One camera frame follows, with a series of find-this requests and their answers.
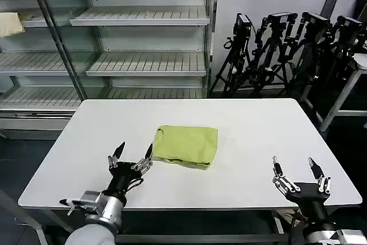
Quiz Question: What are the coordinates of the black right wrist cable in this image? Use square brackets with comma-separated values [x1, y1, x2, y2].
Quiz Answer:
[291, 209, 310, 230]

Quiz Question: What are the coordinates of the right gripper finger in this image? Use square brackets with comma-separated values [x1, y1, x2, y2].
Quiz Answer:
[307, 157, 333, 193]
[271, 155, 301, 196]

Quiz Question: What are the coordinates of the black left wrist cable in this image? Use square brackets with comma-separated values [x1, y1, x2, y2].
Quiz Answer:
[128, 178, 145, 192]

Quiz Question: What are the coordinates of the empty grey display shelf unit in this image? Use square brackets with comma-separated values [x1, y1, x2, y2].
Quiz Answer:
[0, 0, 219, 140]

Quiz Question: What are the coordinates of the pale yellow cloth bundle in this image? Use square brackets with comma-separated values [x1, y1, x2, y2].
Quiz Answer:
[0, 11, 25, 37]

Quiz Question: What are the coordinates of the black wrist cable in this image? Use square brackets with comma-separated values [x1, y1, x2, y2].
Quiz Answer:
[291, 209, 310, 230]
[128, 178, 145, 192]

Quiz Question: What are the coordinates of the yellow-green shirt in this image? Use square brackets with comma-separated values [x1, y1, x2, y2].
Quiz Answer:
[151, 125, 219, 171]

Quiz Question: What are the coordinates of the small white side table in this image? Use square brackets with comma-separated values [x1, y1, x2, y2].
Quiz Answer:
[318, 52, 367, 131]

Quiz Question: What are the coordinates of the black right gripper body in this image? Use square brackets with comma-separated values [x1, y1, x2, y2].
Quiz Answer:
[282, 181, 337, 229]

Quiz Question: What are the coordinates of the grey slanted metal pole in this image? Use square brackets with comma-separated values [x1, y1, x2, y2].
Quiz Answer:
[28, 0, 88, 101]

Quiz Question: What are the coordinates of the black flat panel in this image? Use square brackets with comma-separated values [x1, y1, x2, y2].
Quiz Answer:
[356, 0, 367, 25]

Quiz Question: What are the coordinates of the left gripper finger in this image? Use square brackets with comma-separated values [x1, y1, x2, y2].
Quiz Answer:
[107, 141, 126, 169]
[130, 142, 154, 175]

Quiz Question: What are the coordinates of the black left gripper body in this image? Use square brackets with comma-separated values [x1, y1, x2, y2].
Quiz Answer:
[102, 161, 144, 197]

